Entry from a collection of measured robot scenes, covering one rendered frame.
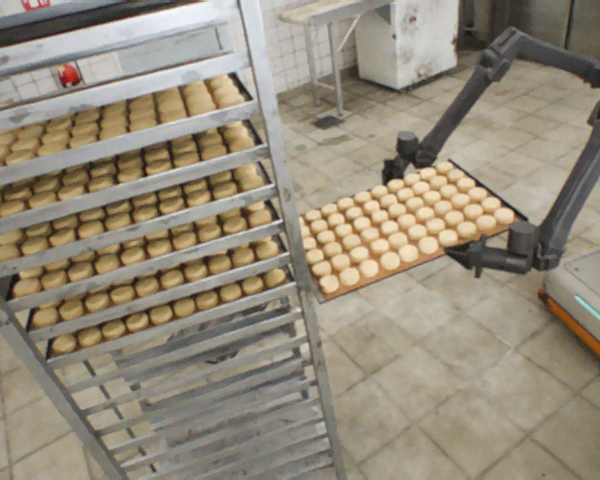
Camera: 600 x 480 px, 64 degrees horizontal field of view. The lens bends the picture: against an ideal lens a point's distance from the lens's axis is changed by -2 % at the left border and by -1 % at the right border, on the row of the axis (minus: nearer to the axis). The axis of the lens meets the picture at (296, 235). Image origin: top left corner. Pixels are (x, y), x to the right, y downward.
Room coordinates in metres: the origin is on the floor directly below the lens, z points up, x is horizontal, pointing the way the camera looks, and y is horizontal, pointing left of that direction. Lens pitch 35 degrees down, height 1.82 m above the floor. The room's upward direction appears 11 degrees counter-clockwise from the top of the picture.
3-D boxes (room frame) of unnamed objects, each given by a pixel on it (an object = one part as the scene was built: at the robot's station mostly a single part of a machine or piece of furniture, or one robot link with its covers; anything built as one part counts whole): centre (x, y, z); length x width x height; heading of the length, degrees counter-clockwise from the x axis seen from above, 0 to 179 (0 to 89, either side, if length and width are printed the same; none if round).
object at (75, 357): (0.84, 0.31, 1.05); 0.64 x 0.03 x 0.03; 100
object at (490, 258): (0.91, -0.47, 0.99); 0.07 x 0.07 x 0.10; 55
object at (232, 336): (0.84, 0.31, 0.96); 0.64 x 0.03 x 0.03; 100
